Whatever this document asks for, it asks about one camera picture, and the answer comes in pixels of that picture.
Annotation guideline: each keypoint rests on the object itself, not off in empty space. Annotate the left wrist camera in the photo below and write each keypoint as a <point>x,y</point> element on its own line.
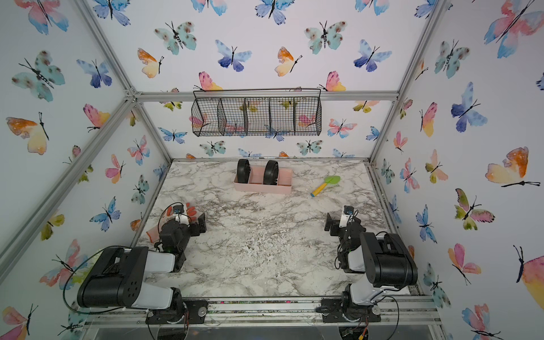
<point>180,215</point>

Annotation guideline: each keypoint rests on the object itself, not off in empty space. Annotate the green yellow toy shovel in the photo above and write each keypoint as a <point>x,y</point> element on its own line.
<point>328,181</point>

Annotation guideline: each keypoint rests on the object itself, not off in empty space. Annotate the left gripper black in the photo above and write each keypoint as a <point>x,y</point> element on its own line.
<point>196,230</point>

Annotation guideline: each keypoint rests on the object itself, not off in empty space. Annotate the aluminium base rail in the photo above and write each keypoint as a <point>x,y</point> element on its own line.
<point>308,311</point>

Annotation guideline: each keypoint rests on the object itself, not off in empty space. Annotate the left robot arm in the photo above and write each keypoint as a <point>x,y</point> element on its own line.
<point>117,279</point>

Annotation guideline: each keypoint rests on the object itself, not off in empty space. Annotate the black wire wall basket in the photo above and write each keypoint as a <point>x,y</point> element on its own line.
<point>271,113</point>

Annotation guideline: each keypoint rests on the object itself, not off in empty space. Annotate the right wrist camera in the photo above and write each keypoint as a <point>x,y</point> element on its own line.
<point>347,216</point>

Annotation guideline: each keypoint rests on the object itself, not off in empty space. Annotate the pink compartment storage tray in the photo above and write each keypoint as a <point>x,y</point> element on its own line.
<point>256,183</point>

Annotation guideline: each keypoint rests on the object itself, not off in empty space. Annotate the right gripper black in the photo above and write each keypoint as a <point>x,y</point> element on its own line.
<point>335,223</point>

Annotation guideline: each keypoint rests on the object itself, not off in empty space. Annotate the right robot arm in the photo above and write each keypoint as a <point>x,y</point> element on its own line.
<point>381,257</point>

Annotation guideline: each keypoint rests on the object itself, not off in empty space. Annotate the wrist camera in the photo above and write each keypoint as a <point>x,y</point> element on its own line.
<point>180,215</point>
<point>347,216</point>

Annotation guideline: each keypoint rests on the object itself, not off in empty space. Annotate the black belt coil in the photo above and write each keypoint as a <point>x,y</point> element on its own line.
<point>271,173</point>

